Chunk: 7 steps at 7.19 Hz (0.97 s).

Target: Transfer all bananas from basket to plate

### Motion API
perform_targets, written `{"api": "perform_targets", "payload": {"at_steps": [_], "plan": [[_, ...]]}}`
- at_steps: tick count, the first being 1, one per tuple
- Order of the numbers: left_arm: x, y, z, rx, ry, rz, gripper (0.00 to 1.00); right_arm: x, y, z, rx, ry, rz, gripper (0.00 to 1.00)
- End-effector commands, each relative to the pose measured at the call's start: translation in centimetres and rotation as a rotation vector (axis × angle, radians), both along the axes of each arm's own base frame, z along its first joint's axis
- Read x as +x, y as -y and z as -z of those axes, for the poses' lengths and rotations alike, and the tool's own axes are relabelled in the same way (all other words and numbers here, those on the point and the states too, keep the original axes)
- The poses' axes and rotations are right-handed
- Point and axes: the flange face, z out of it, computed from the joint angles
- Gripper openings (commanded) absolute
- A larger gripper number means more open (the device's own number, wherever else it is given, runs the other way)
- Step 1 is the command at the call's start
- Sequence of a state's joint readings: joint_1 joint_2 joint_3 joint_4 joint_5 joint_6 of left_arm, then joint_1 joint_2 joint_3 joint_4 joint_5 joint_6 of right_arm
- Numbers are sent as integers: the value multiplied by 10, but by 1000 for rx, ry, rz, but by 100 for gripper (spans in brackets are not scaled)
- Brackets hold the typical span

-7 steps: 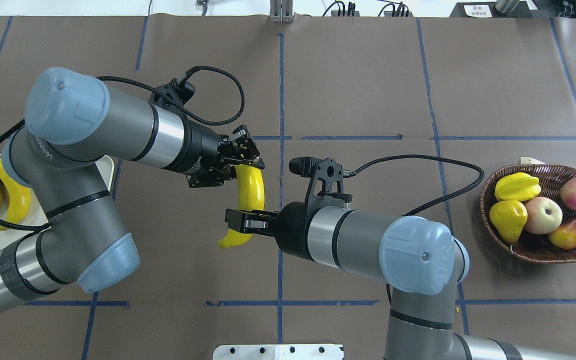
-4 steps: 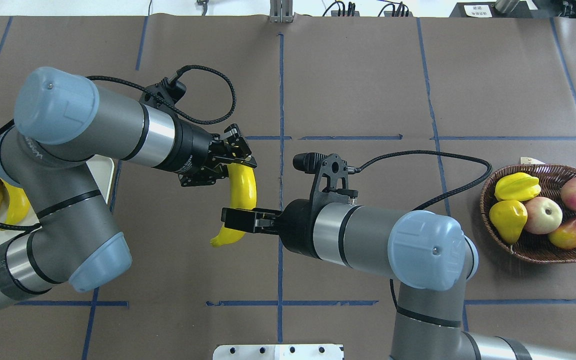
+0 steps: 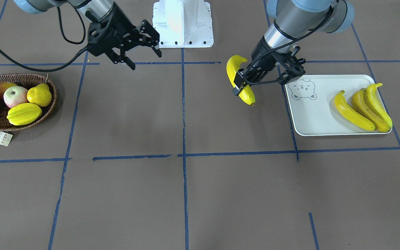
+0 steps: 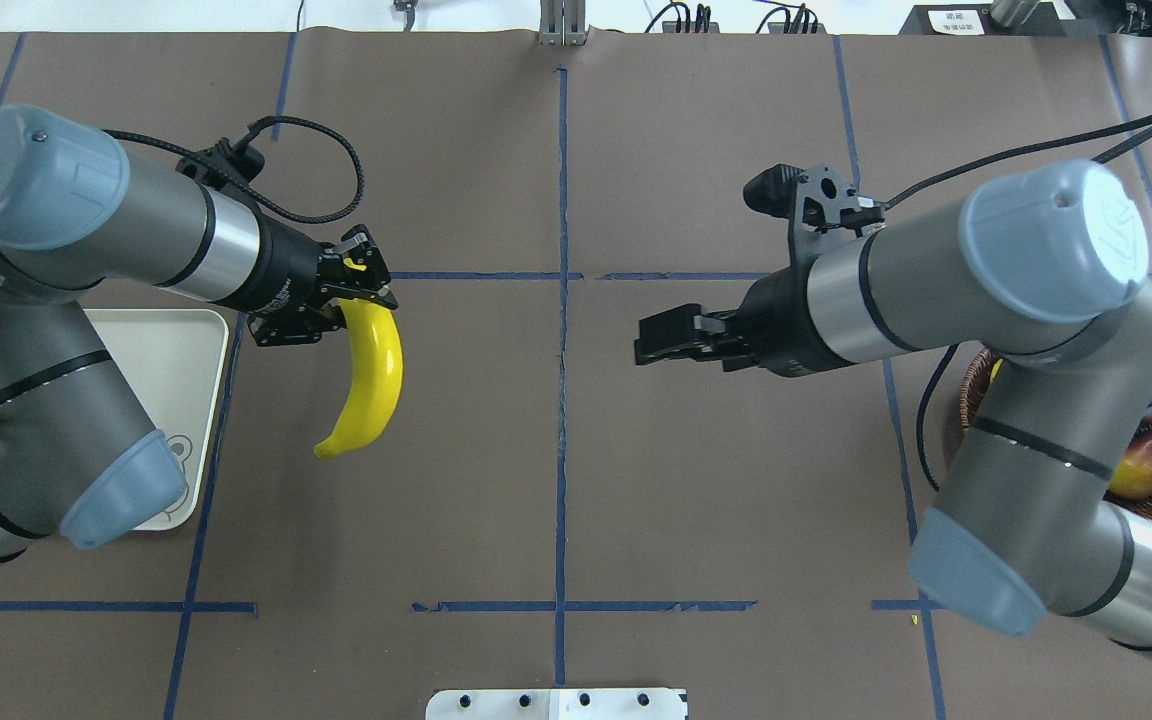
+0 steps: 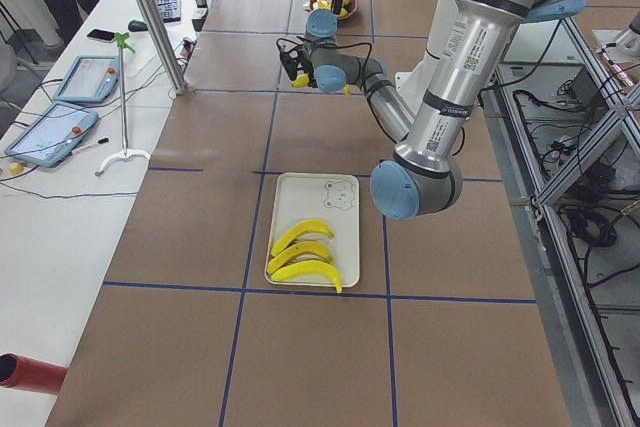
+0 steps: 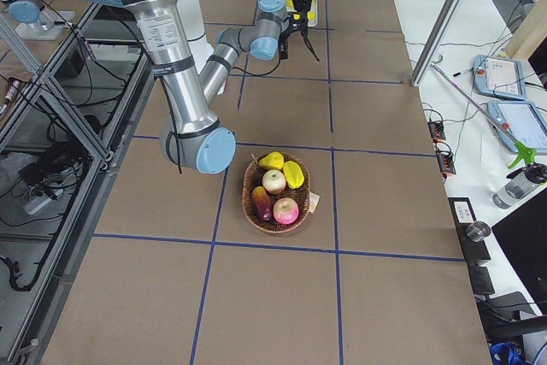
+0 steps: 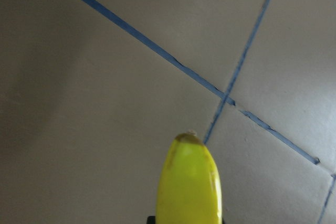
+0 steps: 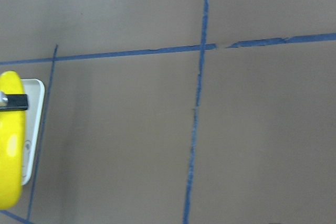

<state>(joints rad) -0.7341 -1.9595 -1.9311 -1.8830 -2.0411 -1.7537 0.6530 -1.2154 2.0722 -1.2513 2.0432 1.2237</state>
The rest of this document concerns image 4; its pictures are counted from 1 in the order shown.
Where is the black cable cluster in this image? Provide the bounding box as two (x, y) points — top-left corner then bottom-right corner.
(641, 1), (827, 36)

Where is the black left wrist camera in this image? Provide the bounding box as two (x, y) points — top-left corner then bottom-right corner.
(175, 138), (266, 190)

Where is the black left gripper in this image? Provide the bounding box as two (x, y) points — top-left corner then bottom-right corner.
(236, 217), (399, 347)

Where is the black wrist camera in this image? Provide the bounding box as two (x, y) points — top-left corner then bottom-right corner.
(742, 162), (884, 270)
(175, 138), (266, 190)

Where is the white bear print tray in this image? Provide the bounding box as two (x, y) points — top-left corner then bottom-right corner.
(86, 309), (230, 532)

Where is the aluminium frame post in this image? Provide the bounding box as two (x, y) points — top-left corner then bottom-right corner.
(538, 0), (589, 47)

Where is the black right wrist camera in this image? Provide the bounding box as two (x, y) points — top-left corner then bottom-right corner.
(742, 162), (884, 270)

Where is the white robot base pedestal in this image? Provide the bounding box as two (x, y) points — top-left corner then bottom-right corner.
(425, 687), (690, 719)

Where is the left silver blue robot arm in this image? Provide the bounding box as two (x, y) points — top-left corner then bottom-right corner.
(0, 104), (401, 566)

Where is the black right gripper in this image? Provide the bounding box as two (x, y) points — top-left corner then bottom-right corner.
(634, 266), (838, 378)

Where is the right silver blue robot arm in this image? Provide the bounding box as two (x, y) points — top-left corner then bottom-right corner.
(634, 159), (1152, 660)

